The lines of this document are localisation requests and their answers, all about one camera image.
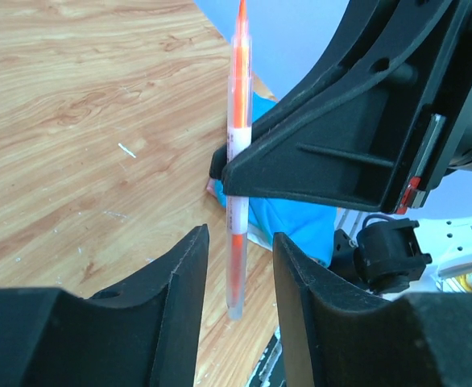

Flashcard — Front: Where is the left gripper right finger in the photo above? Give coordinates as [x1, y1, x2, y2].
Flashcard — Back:
[273, 233, 472, 386]

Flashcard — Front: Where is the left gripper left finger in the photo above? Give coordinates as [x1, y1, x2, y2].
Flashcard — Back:
[0, 225, 209, 386]

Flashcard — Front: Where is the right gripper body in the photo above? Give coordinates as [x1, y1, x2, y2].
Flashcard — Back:
[391, 1, 472, 214]

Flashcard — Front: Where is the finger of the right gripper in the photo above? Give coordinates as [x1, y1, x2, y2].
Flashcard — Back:
[209, 1, 462, 181]
[222, 48, 462, 212]

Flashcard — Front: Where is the orange pen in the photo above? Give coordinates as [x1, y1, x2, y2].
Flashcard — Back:
[223, 1, 253, 320]

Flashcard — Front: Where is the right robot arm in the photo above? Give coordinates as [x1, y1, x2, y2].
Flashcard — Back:
[209, 1, 472, 214]

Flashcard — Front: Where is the teal cloth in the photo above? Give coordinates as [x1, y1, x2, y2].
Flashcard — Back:
[207, 90, 338, 263]

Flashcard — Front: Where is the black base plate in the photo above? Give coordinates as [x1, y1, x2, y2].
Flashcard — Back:
[245, 327, 287, 387]

